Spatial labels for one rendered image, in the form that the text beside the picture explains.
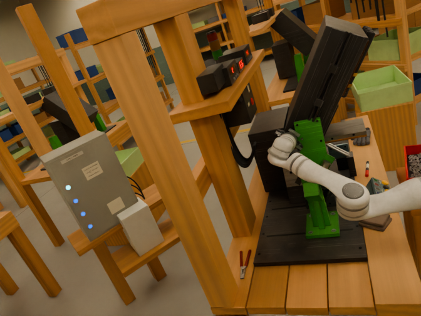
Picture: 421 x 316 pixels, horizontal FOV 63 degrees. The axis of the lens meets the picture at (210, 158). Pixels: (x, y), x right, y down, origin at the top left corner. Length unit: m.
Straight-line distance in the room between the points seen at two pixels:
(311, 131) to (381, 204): 0.57
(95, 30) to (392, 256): 1.17
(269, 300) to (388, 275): 0.40
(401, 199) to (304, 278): 0.46
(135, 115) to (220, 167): 0.55
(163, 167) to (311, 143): 0.78
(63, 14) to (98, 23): 12.63
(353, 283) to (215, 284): 0.46
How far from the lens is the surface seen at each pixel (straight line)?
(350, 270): 1.36
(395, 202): 1.15
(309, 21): 5.20
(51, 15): 13.94
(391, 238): 1.44
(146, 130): 0.99
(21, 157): 8.90
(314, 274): 1.37
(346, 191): 1.08
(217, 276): 1.25
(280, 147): 1.23
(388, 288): 1.28
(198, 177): 1.36
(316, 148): 1.60
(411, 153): 2.01
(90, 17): 0.97
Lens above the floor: 1.84
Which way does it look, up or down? 22 degrees down
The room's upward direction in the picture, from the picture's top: 20 degrees counter-clockwise
